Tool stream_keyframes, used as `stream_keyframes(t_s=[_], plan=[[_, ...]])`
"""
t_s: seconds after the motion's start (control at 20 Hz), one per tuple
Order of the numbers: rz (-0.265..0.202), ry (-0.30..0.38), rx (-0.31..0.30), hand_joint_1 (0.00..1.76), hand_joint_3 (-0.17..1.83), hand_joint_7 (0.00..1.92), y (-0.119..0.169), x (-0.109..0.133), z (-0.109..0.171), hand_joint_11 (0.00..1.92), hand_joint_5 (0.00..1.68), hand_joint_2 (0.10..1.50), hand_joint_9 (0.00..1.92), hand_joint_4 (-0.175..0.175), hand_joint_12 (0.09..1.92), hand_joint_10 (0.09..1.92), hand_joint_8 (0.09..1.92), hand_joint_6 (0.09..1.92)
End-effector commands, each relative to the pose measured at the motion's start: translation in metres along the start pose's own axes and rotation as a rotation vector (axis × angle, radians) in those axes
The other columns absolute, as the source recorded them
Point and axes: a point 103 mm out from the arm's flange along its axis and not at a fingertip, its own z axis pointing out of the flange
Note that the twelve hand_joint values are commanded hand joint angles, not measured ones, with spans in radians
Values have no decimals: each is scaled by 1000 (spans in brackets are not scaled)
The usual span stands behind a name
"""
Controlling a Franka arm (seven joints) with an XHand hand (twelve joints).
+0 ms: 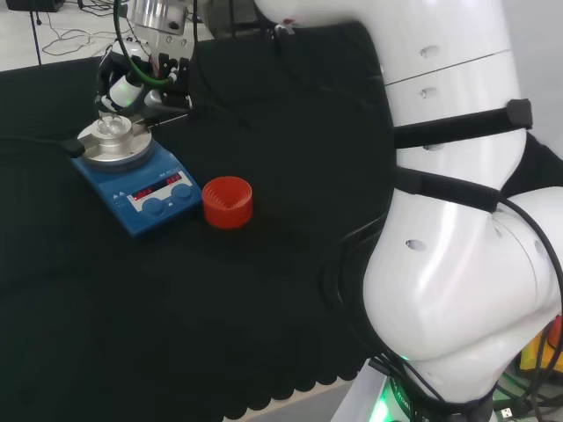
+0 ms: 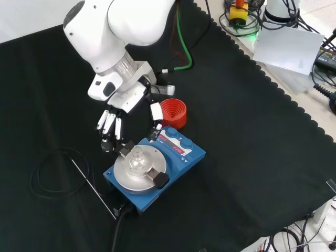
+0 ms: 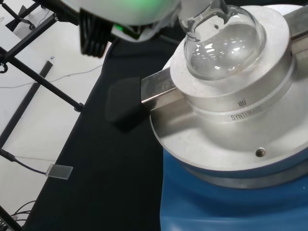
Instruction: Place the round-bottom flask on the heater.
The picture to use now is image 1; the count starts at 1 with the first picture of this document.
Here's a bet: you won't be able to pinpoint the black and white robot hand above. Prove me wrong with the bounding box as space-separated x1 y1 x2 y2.
94 30 194 115

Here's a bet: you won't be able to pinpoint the clear round-bottom flask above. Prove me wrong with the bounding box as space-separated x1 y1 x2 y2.
97 109 125 136

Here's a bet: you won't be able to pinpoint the heater with blue base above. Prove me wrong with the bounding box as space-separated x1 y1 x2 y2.
70 113 197 239

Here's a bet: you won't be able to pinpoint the thin black probe rod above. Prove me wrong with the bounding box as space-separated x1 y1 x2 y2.
134 113 189 129

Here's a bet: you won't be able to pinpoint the black tripod leg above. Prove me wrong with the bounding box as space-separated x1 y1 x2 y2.
28 0 43 66

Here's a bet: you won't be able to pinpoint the black box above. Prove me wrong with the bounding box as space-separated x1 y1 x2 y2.
4 0 66 13

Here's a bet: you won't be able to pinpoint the black bench cloth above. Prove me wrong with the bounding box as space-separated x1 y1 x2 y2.
0 19 563 419

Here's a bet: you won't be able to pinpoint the yellow object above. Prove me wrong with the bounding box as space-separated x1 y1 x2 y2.
520 316 563 375

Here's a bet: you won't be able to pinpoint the green cable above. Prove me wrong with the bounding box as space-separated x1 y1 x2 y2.
113 0 178 87

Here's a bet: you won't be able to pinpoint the loose floor cables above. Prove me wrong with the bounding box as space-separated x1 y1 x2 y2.
41 0 116 59

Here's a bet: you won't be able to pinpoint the red ribbed ring holder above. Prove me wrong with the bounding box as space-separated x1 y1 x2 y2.
201 175 255 230

